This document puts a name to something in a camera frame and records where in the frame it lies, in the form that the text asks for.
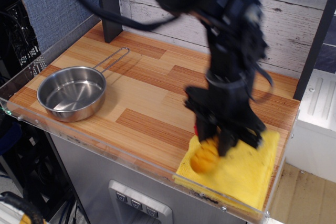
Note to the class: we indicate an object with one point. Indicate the orange plush bread toy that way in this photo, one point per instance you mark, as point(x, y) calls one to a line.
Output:
point(206, 156)

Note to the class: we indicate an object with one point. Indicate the silver dispenser panel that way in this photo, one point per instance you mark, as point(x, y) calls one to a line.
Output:
point(132, 206)

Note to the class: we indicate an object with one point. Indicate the yellow cloth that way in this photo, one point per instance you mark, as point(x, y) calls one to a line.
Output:
point(241, 178)

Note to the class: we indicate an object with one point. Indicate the white ridged appliance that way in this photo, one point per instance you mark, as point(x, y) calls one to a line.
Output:
point(311, 146)

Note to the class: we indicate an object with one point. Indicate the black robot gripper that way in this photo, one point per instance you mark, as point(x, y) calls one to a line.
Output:
point(223, 110)

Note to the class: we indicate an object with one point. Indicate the red handled metal fork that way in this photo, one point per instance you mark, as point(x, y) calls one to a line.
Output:
point(195, 130)

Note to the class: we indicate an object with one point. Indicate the dark vertical post right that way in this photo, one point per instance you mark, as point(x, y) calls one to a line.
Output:
point(312, 57)

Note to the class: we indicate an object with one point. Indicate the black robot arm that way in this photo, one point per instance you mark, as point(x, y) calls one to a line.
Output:
point(236, 43)

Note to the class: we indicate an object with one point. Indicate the stainless steel pan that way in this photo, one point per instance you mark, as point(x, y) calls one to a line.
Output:
point(75, 93)

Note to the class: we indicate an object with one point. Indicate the clear acrylic table guard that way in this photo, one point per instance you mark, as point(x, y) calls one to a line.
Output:
point(136, 141)

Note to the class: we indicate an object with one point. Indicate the orange object bottom left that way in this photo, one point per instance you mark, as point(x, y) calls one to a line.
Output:
point(25, 219)

